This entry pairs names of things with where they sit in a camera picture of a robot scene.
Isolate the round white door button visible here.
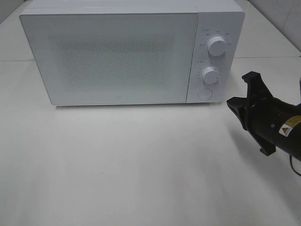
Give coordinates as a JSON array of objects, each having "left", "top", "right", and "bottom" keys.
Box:
[{"left": 198, "top": 89, "right": 213, "bottom": 101}]

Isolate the white timer knob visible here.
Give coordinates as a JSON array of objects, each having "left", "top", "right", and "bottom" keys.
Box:
[{"left": 201, "top": 66, "right": 220, "bottom": 84}]

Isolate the white microwave oven body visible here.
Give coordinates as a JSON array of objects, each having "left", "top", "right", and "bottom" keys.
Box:
[{"left": 19, "top": 0, "right": 245, "bottom": 105}]

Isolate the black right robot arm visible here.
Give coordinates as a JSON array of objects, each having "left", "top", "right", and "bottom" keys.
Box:
[{"left": 227, "top": 71, "right": 301, "bottom": 160}]

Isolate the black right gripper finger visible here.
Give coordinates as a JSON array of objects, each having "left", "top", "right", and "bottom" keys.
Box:
[
  {"left": 242, "top": 71, "right": 273, "bottom": 100},
  {"left": 226, "top": 97, "right": 249, "bottom": 129}
]

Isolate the upper white power knob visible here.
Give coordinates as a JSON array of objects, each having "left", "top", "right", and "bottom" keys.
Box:
[{"left": 207, "top": 35, "right": 227, "bottom": 57}]

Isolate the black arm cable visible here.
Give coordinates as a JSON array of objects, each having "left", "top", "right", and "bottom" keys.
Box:
[{"left": 290, "top": 156, "right": 301, "bottom": 176}]

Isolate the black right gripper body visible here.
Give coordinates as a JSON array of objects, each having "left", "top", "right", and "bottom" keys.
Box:
[{"left": 245, "top": 97, "right": 282, "bottom": 156}]

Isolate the white microwave door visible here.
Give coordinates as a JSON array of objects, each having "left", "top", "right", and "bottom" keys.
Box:
[{"left": 20, "top": 13, "right": 198, "bottom": 106}]

